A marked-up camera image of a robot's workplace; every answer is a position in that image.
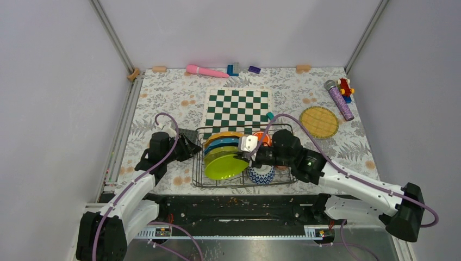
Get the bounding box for pink cylindrical toy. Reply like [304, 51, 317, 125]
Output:
[186, 65, 229, 78]

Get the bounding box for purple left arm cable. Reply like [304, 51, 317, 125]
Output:
[91, 112, 204, 261]

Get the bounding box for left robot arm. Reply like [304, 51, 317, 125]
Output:
[76, 132, 202, 260]

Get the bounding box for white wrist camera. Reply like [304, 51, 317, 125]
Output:
[161, 122, 177, 138]
[238, 135, 258, 152]

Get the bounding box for lime green dotted plate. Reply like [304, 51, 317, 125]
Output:
[203, 146, 239, 164]

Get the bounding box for green white chessboard mat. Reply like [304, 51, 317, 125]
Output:
[199, 88, 273, 127]

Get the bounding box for blue white patterned bowl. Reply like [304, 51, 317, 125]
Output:
[248, 165, 275, 185]

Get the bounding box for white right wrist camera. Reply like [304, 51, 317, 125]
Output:
[238, 135, 258, 152]

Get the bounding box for floral tablecloth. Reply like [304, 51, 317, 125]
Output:
[111, 67, 379, 186]

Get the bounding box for purple glitter microphone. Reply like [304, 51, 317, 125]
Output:
[324, 80, 354, 121]

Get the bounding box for orange mug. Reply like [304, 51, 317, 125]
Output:
[252, 131, 272, 146]

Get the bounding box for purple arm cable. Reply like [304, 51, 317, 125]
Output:
[245, 114, 440, 261]
[91, 112, 204, 261]

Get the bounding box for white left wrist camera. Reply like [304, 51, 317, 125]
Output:
[161, 122, 177, 138]

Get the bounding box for plain lime green plate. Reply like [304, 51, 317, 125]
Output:
[204, 154, 246, 180]

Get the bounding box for wooden corner block left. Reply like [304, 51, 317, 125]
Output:
[127, 68, 140, 82]

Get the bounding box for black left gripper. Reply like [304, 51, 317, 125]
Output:
[163, 132, 201, 163]

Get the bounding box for wooden block back left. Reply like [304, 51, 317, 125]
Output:
[152, 66, 167, 73]

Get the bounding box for grey lego baseplate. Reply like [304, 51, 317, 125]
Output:
[179, 128, 198, 144]

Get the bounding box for orange dotted plate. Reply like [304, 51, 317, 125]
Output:
[203, 131, 244, 148]

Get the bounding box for round woven yellow mat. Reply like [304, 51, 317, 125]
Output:
[300, 106, 339, 139]

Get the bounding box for teal rectangular block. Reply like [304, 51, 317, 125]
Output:
[266, 112, 275, 121]

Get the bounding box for teal dotted plate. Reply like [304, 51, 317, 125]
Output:
[204, 138, 239, 154]

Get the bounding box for metal wire dish rack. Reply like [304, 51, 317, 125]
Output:
[192, 124, 297, 189]

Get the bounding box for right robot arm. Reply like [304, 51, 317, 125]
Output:
[238, 129, 424, 243]

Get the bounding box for blue grey lego bricks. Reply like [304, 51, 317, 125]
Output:
[227, 63, 240, 77]

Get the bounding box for purple lego brick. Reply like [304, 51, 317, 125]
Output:
[248, 66, 261, 74]

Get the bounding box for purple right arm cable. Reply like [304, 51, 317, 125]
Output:
[245, 114, 440, 261]

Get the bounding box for pink mug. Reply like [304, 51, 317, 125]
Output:
[275, 166, 290, 171]

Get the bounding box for wooden block back right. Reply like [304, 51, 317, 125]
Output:
[295, 65, 312, 74]

